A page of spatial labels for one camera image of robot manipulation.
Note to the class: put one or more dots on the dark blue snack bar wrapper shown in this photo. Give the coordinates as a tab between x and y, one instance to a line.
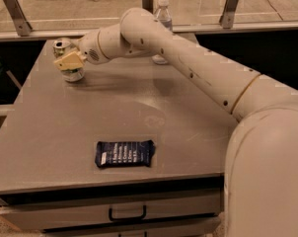
124	153

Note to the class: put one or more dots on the black drawer handle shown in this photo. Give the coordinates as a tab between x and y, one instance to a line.
127	214

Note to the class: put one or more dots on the grey upper drawer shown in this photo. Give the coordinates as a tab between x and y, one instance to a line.
100	210

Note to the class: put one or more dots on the grey drawer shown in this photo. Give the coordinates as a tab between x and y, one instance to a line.
190	227
100	210

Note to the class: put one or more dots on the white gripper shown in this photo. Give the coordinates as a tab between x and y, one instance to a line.
89	48

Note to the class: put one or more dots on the right metal railing bracket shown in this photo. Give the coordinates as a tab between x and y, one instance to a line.
228	15

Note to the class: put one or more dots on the grey lower drawer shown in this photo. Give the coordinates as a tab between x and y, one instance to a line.
190	227

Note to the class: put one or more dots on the left metal railing bracket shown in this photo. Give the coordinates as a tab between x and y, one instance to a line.
22	26

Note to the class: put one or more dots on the metal railing bar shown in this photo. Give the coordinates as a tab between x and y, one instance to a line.
178	29

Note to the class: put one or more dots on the grey cabinet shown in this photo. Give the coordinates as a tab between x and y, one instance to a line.
48	141

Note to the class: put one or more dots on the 7up soda can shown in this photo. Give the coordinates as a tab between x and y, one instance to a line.
68	60

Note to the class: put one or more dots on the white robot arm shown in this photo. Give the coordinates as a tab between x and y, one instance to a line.
261	163

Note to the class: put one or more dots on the clear plastic water bottle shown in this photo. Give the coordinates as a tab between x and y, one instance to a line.
162	14

